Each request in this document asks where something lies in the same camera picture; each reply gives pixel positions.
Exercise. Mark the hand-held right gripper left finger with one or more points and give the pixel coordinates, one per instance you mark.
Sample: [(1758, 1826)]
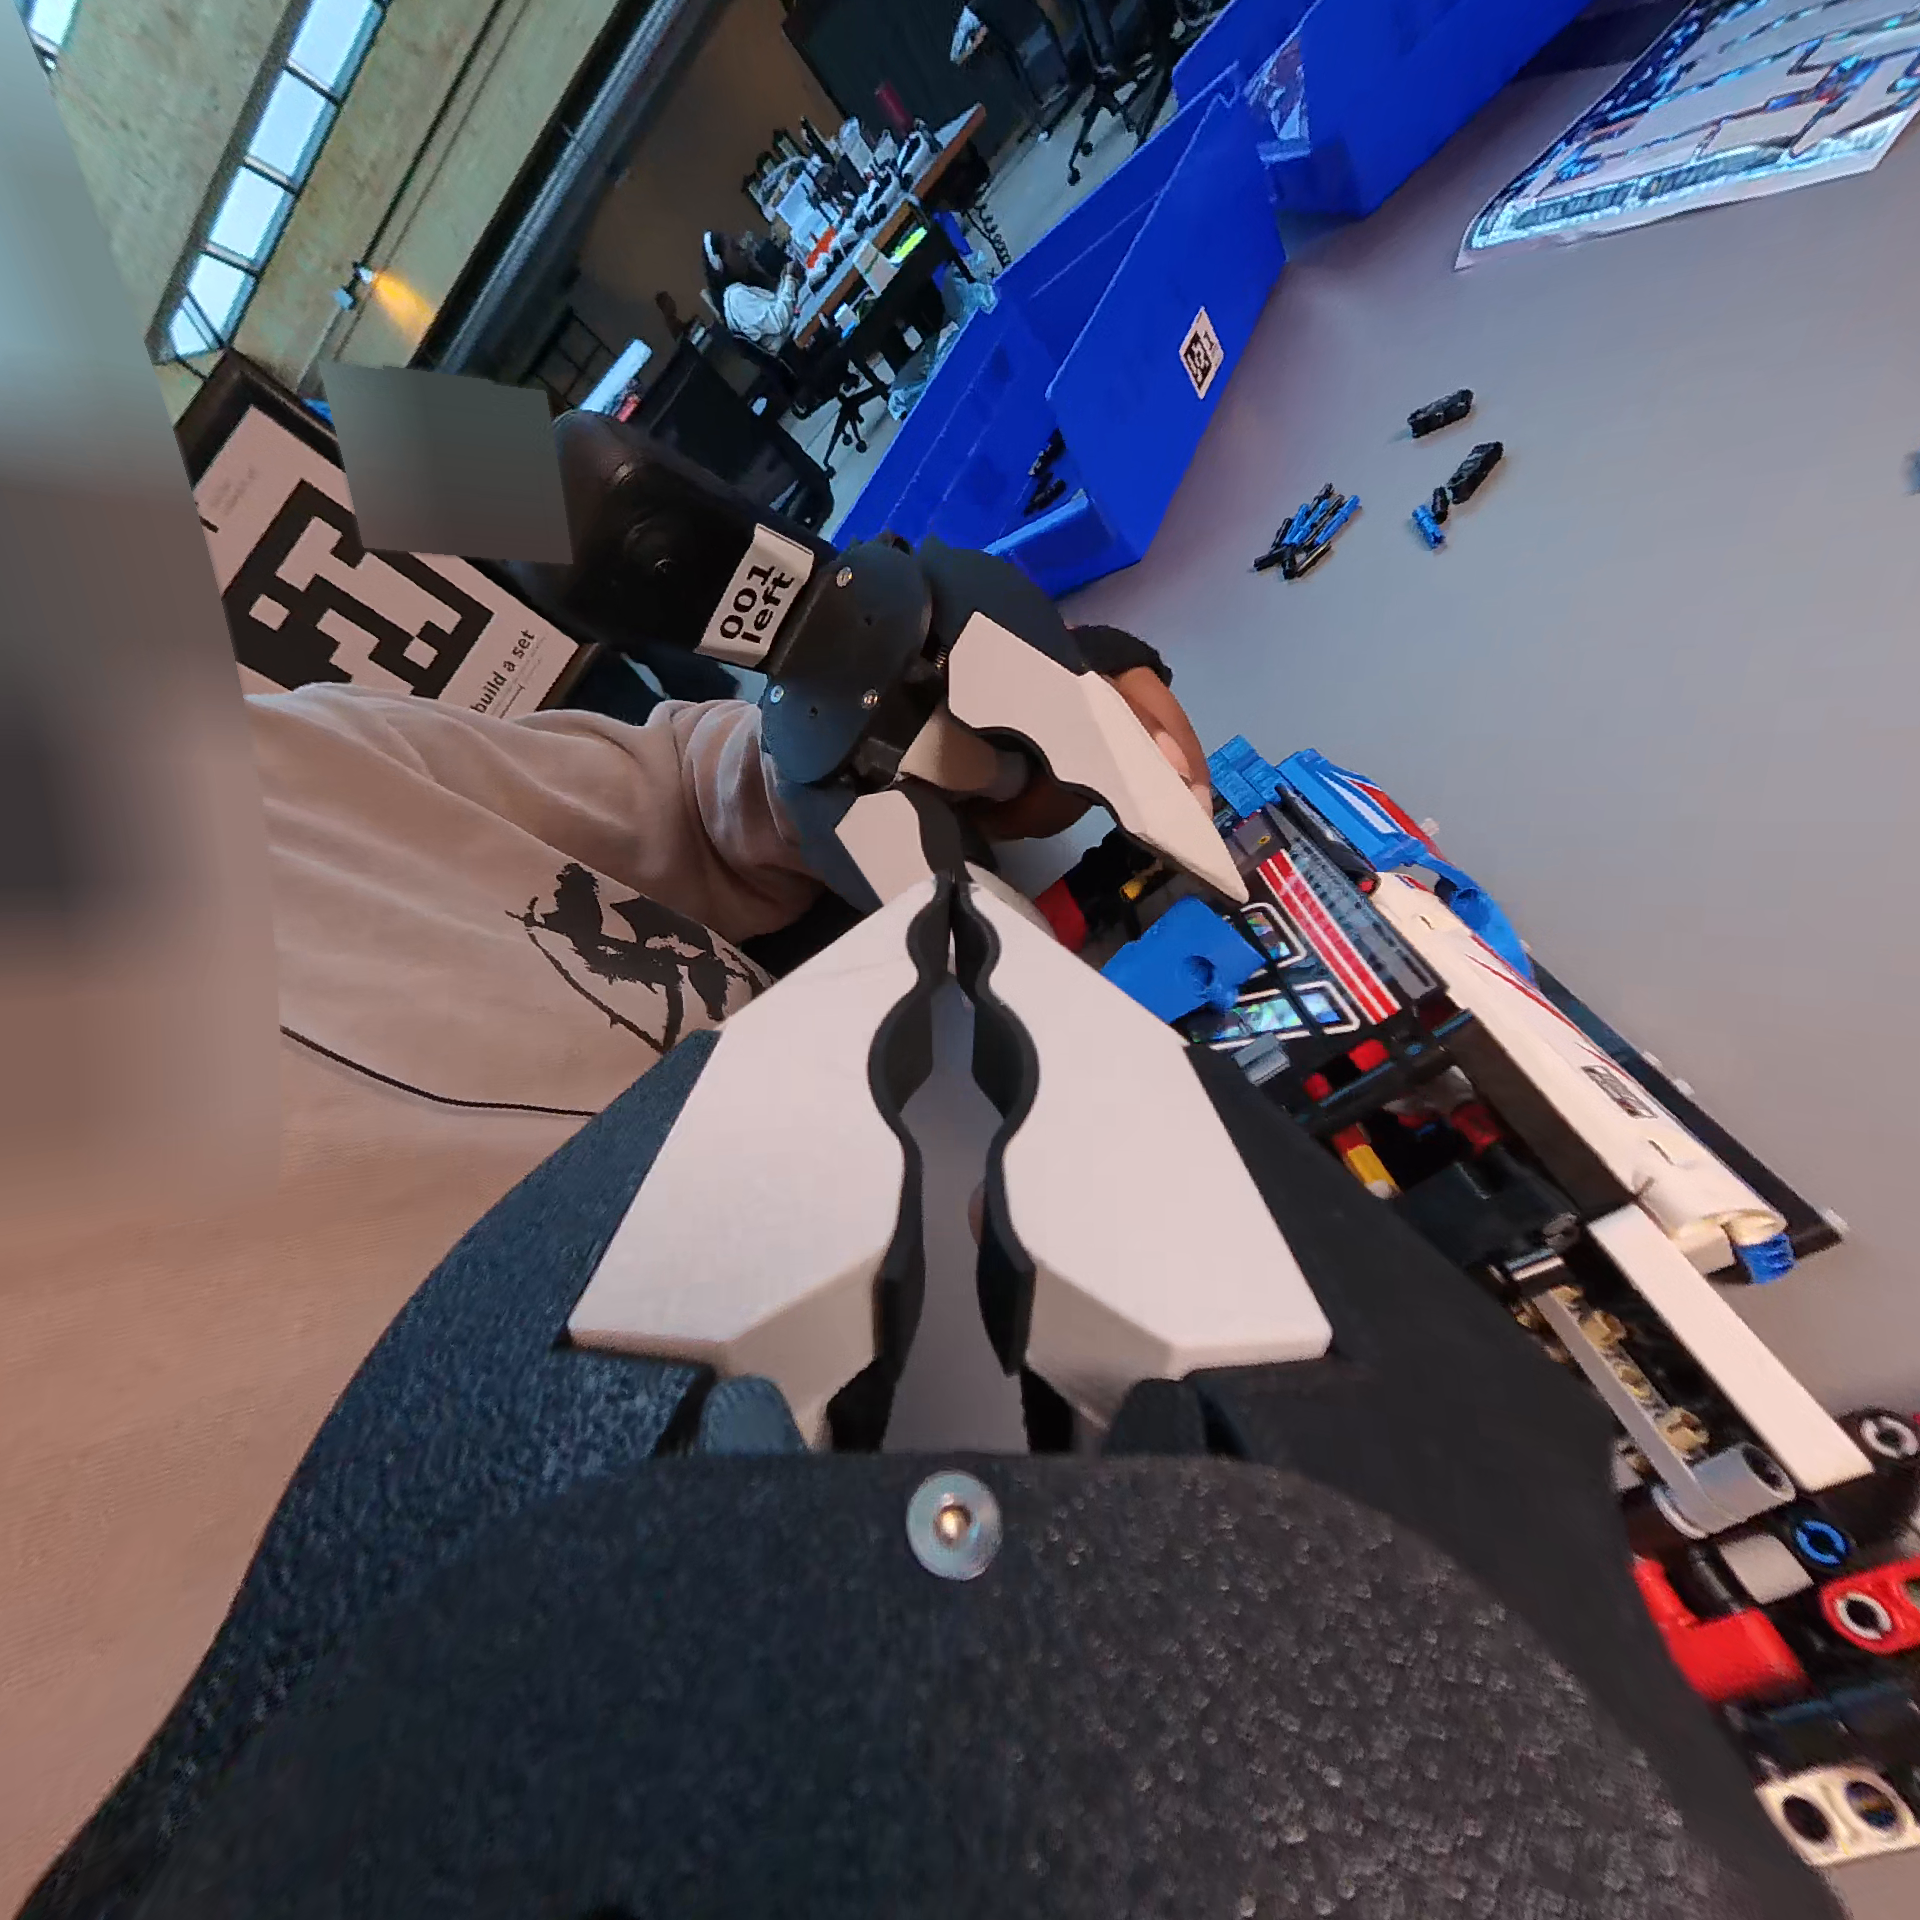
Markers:
[(750, 1186)]

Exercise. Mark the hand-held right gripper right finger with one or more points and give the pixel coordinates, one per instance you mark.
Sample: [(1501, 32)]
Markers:
[(1155, 1201)]

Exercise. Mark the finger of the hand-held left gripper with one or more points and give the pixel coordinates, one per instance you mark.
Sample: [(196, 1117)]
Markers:
[(1082, 736), (899, 849)]

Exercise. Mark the blue lego piece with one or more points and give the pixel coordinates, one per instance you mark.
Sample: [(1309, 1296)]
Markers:
[(1171, 959)]

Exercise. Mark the lego race car model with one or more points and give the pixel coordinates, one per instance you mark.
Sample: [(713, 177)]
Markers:
[(1500, 959)]

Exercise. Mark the person's left forearm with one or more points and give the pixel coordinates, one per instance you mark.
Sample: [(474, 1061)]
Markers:
[(630, 780)]

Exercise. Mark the bunch of blue lego pins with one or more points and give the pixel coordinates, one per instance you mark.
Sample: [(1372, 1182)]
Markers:
[(1307, 529)]

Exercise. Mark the blue lego pin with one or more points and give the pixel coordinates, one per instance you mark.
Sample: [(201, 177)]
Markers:
[(1428, 527)]

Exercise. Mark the black lego connector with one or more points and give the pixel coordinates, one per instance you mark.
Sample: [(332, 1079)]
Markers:
[(1439, 415), (1469, 471)]

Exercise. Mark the printed lego sheet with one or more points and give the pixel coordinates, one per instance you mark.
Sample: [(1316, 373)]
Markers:
[(1680, 136)]

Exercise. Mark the person's left hand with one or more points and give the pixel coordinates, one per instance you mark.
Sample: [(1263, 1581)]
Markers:
[(1174, 736)]

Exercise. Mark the blue plastic bin with sticker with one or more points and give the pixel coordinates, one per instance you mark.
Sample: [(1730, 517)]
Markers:
[(1141, 344)]

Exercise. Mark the cluttered work desk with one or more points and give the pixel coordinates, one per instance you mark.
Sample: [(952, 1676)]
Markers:
[(870, 226)]

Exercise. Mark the white sign with black marker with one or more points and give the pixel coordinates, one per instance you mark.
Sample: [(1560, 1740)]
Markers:
[(299, 602)]

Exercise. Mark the black swivel chair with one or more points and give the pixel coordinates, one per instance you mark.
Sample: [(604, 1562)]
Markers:
[(1117, 85)]

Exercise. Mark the window strip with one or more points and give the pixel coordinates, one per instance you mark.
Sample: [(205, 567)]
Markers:
[(279, 180)]

